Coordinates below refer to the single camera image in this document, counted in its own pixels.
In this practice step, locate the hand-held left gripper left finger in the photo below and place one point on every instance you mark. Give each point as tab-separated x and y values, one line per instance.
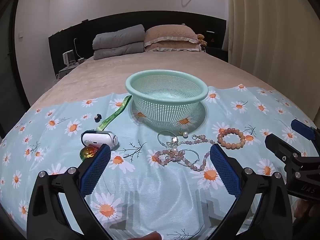
96	170

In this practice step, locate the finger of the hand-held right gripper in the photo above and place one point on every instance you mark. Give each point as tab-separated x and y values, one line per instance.
280	146
303	130

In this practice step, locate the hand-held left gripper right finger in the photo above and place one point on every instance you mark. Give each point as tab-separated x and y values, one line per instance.
225	170

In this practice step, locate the pearl earring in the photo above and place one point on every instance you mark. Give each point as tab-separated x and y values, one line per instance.
185	134

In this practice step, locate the silver bangle with crystal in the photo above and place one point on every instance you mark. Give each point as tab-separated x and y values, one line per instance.
174	139

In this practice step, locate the green plastic basket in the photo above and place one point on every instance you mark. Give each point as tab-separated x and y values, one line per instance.
165	105

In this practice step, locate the person's right hand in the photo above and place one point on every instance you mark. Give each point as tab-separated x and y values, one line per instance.
306	208

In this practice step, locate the person's left hand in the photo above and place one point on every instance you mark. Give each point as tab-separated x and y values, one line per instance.
150	237

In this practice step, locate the orange glass ball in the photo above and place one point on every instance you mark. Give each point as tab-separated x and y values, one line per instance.
87	153

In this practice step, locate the small white case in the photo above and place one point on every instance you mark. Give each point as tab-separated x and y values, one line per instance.
97	138

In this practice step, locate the small black figurine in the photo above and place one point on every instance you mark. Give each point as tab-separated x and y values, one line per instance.
97	118

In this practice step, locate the green patterned ribbon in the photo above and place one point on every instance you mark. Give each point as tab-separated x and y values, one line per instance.
112	116

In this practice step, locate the blue daisy print cloth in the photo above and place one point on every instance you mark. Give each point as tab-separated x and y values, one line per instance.
150	192

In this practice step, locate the cream curtain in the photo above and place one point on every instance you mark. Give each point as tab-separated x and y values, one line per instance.
275	42

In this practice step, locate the beige bed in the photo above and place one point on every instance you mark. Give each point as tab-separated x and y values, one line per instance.
112	75

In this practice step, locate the bedside table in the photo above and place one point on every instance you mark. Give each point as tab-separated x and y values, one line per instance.
63	71

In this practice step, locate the white power adapter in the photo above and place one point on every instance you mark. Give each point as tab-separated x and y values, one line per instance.
81	60

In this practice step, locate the black bedside cabinet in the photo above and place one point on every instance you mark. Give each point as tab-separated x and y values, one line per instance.
217	53

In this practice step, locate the white bedside appliance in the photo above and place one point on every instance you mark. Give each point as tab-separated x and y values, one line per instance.
68	57

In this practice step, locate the grey folded duvet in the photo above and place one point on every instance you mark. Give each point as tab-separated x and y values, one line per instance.
117	42

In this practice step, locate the brown teddy bear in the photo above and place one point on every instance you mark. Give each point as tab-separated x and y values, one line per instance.
200	38

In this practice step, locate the beige frilled pillow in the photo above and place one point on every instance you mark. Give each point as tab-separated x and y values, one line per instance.
170	33
172	47

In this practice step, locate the black headboard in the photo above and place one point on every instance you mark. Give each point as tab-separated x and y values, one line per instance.
112	22

